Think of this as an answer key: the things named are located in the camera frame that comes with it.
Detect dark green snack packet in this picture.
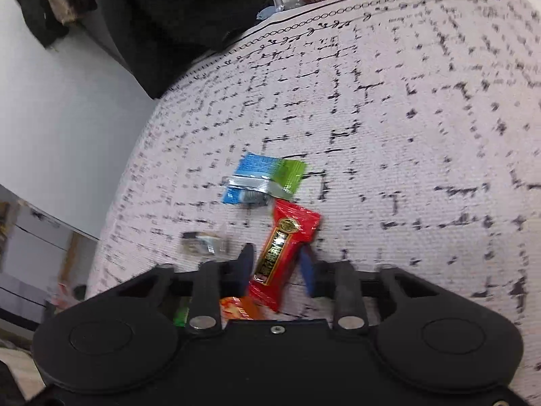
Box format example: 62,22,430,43
174,298,192,327

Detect hanging dark clothes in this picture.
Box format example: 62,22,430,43
8,0,98,49

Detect orange red snack packet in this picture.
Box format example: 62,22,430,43
220,296,265,321

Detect white black printed blanket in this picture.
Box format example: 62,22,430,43
85,0,541,322

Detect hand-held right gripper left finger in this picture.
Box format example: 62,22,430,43
112,242,257,332

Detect blue green snack packet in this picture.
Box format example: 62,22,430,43
222,152,307,207

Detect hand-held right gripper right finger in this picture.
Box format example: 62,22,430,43
298,246,442,332

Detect chair with black jacket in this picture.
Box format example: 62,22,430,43
89,0,406,100

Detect small dark clear snack packet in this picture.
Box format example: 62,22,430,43
181,230,229,258

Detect red snack packet black label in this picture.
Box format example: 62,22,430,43
247,199,322,313

